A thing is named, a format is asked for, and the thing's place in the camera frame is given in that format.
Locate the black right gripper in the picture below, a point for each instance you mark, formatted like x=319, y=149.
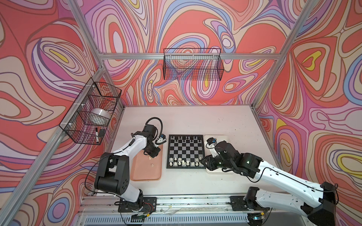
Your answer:
x=209, y=160

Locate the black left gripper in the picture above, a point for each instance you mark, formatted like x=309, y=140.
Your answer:
x=155, y=152

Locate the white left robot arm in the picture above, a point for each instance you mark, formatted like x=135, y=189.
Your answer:
x=113, y=173

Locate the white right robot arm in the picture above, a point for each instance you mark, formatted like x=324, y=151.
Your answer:
x=317, y=202

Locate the black white chess board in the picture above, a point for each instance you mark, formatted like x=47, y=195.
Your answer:
x=185, y=152

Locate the white plastic tray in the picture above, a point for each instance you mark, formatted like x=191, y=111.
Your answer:
x=207, y=152

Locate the pink plastic tray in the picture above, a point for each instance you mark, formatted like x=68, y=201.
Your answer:
x=146, y=168

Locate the black marker in basket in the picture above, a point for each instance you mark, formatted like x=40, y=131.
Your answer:
x=97, y=136

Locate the white roll in basket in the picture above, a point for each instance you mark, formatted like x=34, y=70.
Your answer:
x=99, y=117

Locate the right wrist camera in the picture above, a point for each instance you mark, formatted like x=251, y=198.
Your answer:
x=211, y=140

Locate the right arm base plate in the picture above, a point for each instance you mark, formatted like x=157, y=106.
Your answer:
x=240, y=203

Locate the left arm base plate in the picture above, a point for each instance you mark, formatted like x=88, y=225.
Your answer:
x=145, y=205

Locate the black wire basket left wall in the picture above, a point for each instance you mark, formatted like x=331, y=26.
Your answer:
x=76, y=124

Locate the black wire basket wall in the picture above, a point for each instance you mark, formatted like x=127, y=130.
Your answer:
x=76, y=124
x=192, y=64

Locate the black wire basket back wall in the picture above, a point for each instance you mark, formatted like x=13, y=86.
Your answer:
x=192, y=64

